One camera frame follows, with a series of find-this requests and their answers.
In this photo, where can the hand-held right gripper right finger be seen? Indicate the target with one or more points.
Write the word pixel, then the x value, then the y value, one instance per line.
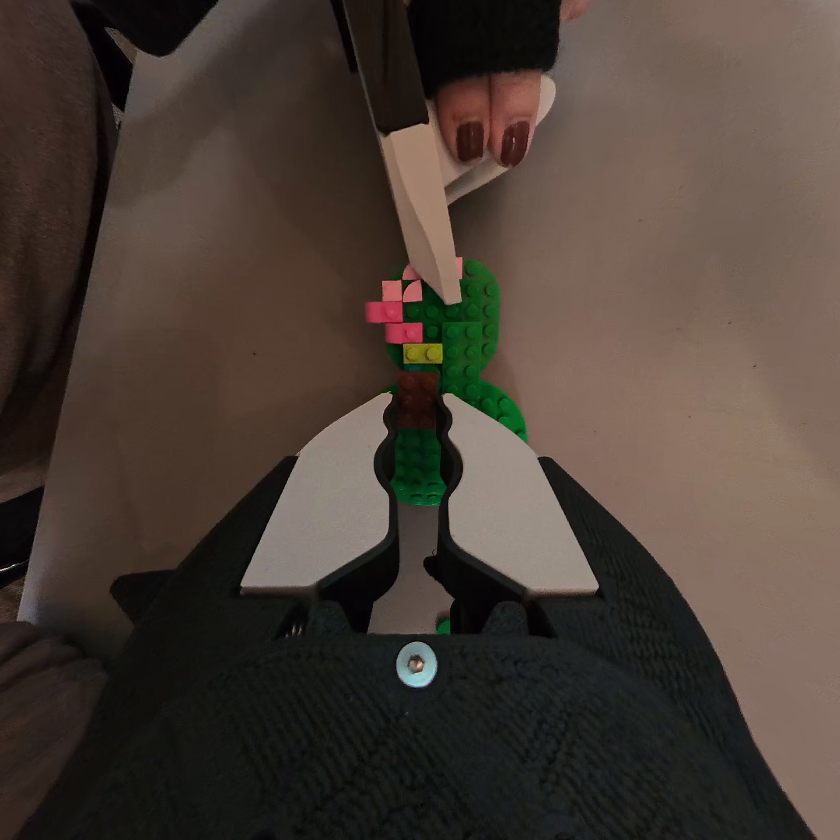
pixel 518 518

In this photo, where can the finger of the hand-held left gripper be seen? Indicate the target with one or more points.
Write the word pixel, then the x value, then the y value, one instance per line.
pixel 423 203

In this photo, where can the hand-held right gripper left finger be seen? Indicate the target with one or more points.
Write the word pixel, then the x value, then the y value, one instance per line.
pixel 315 518

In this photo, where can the green lego build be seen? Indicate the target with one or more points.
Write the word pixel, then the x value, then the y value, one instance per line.
pixel 472 328

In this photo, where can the brown lego brick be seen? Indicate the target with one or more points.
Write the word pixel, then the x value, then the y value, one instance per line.
pixel 417 397

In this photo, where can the small green lego piece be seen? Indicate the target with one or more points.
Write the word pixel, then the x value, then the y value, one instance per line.
pixel 445 623

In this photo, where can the person's left hand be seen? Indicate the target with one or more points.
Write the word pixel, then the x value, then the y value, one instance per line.
pixel 482 108

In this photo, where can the person's grey-brown clothing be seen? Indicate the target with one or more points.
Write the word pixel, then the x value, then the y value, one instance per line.
pixel 46 197

